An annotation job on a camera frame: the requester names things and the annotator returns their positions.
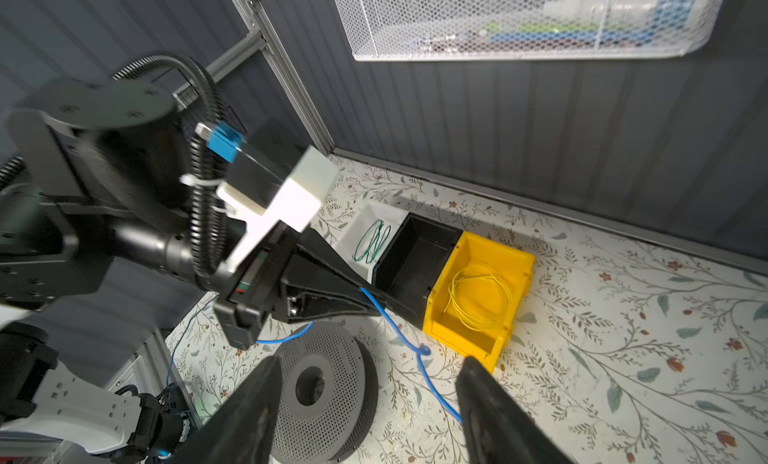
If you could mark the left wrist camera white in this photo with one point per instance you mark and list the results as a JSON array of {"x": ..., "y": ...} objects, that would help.
[{"x": 273, "y": 176}]

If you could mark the black plastic bin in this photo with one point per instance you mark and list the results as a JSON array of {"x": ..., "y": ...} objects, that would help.
[{"x": 411, "y": 265}]

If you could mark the white wire mesh basket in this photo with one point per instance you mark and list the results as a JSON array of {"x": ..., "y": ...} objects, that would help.
[{"x": 525, "y": 30}]

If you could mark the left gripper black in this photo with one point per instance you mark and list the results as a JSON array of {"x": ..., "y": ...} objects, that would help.
[{"x": 322, "y": 285}]

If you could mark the yellow plastic bin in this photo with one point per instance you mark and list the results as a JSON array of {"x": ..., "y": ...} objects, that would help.
[{"x": 473, "y": 304}]

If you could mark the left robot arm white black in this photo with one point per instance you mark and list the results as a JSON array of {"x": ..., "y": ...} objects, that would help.
[{"x": 100, "y": 176}]

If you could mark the white plastic bin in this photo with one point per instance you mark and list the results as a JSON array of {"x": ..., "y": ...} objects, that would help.
[{"x": 368, "y": 235}]

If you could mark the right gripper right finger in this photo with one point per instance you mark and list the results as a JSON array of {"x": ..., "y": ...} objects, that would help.
[{"x": 496, "y": 428}]

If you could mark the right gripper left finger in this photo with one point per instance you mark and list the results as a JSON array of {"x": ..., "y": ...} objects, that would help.
[{"x": 242, "y": 430}]

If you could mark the grey perforated spool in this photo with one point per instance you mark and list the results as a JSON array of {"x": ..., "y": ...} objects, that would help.
[{"x": 329, "y": 396}]

